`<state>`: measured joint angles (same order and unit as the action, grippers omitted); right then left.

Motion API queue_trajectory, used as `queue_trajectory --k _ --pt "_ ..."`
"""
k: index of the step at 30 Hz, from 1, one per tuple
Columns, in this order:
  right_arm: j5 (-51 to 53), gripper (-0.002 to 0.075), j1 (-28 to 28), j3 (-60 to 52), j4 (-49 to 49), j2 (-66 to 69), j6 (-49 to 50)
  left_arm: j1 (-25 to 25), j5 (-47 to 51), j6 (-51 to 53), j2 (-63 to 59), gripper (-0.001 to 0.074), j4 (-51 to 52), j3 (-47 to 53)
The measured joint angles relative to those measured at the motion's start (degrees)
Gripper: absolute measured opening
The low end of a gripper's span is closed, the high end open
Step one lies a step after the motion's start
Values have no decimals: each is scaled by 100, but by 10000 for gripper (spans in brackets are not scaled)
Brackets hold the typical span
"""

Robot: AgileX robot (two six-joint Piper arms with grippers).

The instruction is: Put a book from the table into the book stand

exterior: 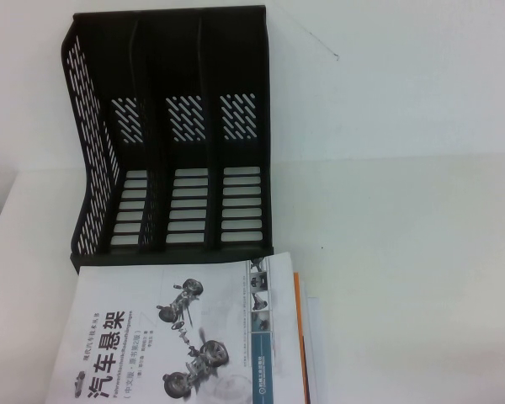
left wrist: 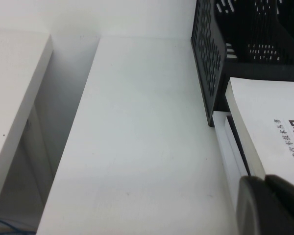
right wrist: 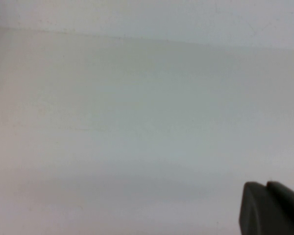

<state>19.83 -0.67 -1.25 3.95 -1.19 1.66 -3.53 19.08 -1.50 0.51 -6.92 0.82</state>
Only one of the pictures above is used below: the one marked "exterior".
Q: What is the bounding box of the orange and white ROS2 book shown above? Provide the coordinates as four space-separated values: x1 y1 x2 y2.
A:
293 272 316 404

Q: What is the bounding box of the white car suspension book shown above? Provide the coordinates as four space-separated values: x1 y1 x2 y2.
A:
55 251 306 404

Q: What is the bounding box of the black plastic book stand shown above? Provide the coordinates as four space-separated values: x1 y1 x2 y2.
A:
60 4 275 268

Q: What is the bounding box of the white book with purple stripe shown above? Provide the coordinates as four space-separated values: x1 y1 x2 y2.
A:
305 296 327 404

